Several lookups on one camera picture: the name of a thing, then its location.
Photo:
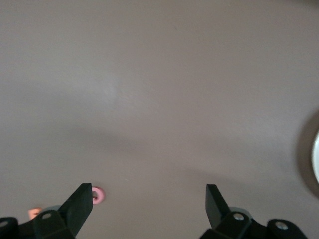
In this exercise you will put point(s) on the pink foam letter Q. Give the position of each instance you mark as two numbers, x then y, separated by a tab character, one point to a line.
102	193

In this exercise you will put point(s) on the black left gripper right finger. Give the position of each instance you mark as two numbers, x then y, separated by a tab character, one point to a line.
216	209

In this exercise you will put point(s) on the beige pink plate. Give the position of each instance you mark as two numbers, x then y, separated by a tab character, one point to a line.
316	156

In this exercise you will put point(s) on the orange foam letter m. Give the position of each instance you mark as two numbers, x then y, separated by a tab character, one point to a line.
33	212

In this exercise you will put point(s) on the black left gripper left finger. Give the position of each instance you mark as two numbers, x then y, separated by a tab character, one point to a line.
77	209

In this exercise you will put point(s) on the brown table cover mat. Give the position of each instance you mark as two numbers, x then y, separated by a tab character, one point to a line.
149	74

